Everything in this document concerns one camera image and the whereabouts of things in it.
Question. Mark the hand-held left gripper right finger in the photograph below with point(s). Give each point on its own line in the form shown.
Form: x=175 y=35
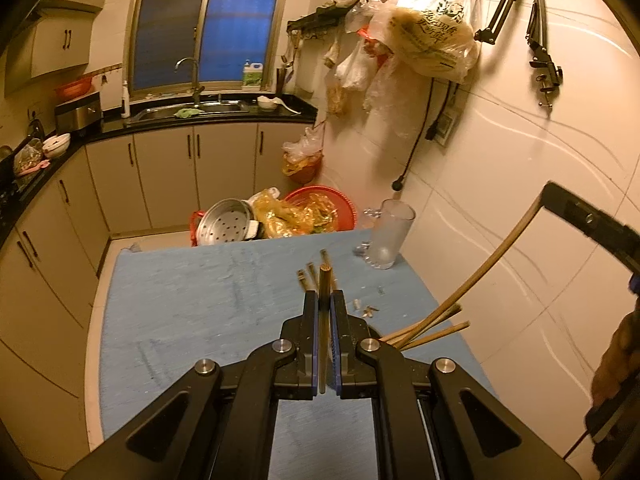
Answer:
x=334 y=350

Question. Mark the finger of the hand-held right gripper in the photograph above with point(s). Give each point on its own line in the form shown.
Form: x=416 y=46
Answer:
x=590 y=220

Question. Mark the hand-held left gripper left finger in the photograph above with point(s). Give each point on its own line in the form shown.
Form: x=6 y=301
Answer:
x=316 y=350

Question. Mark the curved wooden chopstick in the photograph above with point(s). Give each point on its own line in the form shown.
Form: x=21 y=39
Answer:
x=495 y=252

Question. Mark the person's right hand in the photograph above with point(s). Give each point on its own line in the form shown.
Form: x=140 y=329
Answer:
x=622 y=355

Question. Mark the blue table cover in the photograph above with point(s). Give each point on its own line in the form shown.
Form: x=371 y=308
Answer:
x=200 y=310

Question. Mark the clear glass mug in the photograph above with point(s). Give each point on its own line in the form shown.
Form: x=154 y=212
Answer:
x=392 y=237

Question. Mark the yellow plastic bag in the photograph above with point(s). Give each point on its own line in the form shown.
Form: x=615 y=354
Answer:
x=285 y=215

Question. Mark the red plastic basin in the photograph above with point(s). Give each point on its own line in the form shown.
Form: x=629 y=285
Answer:
x=345 y=210

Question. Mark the metal steamer pot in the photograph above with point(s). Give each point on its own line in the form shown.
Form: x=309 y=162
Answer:
x=225 y=225

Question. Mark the red plastic bag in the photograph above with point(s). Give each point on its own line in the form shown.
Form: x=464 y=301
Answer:
x=195 y=227

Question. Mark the cream kitchen base cabinets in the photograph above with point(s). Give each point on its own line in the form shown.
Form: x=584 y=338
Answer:
x=165 y=175

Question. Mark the large bag of flatbreads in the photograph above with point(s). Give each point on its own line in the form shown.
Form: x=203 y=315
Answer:
x=430 y=35

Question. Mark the white bowl with spoon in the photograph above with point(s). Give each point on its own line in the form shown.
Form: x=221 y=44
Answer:
x=267 y=103

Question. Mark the steel kitchen sink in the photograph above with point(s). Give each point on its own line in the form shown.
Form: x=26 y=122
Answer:
x=200 y=109

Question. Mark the green dish cloth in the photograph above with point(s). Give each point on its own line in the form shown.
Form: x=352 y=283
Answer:
x=184 y=113

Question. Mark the dark utensil holder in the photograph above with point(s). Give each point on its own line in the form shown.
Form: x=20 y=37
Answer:
x=284 y=80

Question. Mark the green label detergent jug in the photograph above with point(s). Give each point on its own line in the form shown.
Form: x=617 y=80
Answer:
x=251 y=76

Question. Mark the hanging white plastic bags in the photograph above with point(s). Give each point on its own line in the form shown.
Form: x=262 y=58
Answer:
x=355 y=65

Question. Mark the chrome faucet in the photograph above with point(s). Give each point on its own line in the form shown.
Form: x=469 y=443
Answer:
x=192 y=80

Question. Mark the white slim bottle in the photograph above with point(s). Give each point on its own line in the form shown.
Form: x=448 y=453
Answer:
x=125 y=102

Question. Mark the white patterned bowl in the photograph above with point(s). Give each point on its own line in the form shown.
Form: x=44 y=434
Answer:
x=56 y=146

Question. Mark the steel countertop appliance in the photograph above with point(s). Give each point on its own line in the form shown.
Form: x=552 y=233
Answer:
x=77 y=115

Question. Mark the kitchen window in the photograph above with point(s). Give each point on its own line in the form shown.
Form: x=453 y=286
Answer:
x=205 y=25

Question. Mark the clear bag of food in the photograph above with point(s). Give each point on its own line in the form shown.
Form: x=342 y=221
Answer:
x=27 y=156

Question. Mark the red plastic basket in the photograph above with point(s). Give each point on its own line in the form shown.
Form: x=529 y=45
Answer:
x=75 y=88

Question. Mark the wall socket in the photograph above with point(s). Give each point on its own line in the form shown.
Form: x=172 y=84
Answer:
x=445 y=127

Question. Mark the black wall rack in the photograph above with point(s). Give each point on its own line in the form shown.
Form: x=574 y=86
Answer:
x=320 y=16

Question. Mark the cream wall cabinets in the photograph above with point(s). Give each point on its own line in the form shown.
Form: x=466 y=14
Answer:
x=60 y=45

